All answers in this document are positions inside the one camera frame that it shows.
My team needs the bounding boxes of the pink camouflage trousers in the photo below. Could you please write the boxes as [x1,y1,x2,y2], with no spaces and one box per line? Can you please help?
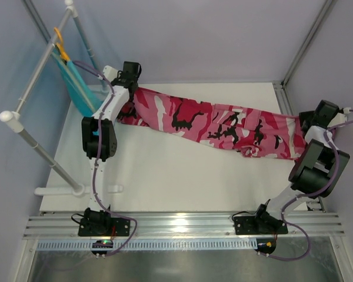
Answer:
[117,88,307,160]

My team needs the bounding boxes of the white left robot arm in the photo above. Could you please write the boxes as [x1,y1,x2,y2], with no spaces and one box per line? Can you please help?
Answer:
[81,61,142,214]

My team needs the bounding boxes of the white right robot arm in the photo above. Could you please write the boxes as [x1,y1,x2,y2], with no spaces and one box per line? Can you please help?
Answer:
[254,100,350,234]

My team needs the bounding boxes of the clear green hanger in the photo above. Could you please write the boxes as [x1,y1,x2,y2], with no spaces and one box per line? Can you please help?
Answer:
[54,52,96,109]

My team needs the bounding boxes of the orange plastic hanger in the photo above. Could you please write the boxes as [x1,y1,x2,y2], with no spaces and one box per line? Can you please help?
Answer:
[54,27,71,63]

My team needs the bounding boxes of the turquoise t-shirt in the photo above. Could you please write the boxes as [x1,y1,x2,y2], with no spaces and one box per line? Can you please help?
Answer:
[54,52,106,137]

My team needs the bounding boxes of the white clothes rack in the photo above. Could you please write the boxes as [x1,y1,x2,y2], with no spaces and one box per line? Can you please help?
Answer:
[0,0,124,197]

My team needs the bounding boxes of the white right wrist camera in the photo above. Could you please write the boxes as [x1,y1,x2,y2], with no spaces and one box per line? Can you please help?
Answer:
[328,107,351,128]

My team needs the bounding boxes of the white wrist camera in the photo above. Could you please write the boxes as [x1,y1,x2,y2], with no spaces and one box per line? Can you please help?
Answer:
[328,107,351,128]
[103,65,118,82]

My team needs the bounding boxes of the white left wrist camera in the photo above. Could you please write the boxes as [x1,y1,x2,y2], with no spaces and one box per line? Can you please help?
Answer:
[103,65,118,82]

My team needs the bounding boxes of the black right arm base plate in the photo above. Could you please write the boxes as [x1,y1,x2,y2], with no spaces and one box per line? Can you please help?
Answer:
[232,214,288,235]

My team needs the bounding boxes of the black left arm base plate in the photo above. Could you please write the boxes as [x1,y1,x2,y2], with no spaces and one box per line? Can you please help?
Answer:
[78,208,131,237]

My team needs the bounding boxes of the grey slotted cable duct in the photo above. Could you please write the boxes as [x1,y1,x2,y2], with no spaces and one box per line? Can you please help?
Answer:
[36,238,257,252]

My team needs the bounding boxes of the aluminium frame rail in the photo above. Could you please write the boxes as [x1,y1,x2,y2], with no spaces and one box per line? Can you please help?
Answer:
[23,211,345,239]

